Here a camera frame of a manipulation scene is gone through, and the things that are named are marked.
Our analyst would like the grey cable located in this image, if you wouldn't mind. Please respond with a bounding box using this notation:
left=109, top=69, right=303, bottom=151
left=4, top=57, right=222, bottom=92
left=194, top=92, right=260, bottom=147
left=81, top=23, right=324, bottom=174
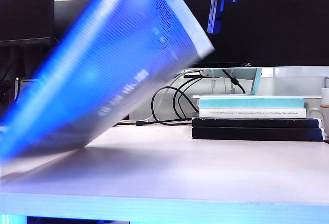
left=140, top=71, right=204, bottom=123

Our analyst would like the black background monitor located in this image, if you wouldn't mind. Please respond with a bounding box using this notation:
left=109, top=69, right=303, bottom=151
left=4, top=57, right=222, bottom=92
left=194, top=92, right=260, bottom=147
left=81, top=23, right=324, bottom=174
left=53, top=0, right=87, bottom=42

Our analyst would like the silver monitor stand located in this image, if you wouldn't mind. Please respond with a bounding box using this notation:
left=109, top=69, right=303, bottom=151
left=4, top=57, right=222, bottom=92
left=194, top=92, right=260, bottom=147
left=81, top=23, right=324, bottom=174
left=184, top=67, right=322, bottom=99

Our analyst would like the large black AOC monitor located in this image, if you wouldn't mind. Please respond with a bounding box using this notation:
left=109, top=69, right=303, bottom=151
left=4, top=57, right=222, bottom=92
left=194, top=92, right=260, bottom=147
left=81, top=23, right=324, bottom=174
left=149, top=0, right=329, bottom=68

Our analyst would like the black monitor with thin bezel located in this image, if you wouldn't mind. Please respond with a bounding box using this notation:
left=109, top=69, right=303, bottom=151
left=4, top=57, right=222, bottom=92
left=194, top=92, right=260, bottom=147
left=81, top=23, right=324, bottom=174
left=0, top=0, right=55, bottom=47

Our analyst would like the teal book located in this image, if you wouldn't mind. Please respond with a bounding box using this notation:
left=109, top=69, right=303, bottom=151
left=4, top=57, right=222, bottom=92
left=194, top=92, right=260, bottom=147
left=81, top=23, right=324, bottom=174
left=199, top=97, right=306, bottom=109

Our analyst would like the grey computer case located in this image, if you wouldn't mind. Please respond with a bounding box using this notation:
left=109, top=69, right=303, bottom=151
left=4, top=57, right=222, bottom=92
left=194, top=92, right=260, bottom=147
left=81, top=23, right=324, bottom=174
left=14, top=77, right=36, bottom=101

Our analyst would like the white book black print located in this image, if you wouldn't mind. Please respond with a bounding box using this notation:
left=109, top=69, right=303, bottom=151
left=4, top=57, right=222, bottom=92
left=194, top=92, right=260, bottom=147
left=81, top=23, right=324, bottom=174
left=199, top=107, right=307, bottom=119

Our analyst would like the black looped power cable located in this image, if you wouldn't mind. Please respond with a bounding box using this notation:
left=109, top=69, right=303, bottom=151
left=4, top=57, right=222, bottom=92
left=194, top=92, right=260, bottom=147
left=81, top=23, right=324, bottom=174
left=151, top=77, right=204, bottom=126

